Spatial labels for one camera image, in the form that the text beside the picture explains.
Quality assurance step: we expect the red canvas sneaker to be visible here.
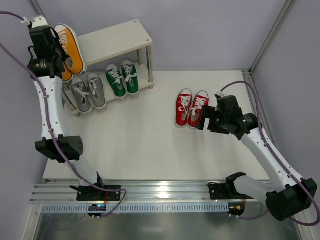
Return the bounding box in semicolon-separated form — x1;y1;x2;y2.
187;90;210;129
175;88;193;128

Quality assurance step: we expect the orange canvas sneaker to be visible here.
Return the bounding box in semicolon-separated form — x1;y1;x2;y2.
54;24;87;75
62;62;74;84

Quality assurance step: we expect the grey canvas sneaker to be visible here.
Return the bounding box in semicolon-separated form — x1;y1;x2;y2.
87;73;106;109
71;77;92;114

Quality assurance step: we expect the green canvas sneaker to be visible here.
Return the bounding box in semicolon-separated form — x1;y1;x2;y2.
105;64;127;98
121;59;139;95

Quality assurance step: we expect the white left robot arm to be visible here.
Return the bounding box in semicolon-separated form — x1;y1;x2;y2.
27;26;103;191

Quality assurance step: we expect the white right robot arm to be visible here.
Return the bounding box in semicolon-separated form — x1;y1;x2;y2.
196;95;318;221

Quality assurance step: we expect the white wooden shoe shelf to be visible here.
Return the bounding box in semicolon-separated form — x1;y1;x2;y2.
59;19;155;118

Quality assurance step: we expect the right controller board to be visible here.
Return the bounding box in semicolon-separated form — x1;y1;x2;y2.
227;203;246;218

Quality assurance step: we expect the controller board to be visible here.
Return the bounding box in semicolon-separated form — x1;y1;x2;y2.
227;203;246;218
87;203;107;220

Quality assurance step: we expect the left controller board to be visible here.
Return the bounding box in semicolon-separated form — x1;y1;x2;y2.
87;203;107;220

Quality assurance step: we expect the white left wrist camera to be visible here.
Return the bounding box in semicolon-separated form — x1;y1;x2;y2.
21;15;50;29

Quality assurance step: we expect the right aluminium frame post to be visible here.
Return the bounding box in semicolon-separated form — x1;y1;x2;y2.
241;0;297;129

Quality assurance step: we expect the aluminium frame post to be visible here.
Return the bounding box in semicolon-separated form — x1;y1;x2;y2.
241;0;297;129
28;0;46;18

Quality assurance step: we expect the left aluminium frame post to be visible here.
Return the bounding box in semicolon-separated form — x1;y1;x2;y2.
28;0;46;18

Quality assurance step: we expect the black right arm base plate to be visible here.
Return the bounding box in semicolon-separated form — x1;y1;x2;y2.
207;182;231;200

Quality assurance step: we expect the slotted grey cable duct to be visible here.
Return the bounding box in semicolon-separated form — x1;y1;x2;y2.
40;201;229;214

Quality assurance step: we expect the aluminium mounting rail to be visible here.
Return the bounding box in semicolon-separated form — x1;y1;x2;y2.
29;180;298;204

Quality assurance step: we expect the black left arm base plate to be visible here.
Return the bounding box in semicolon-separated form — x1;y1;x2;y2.
75;185;121;202

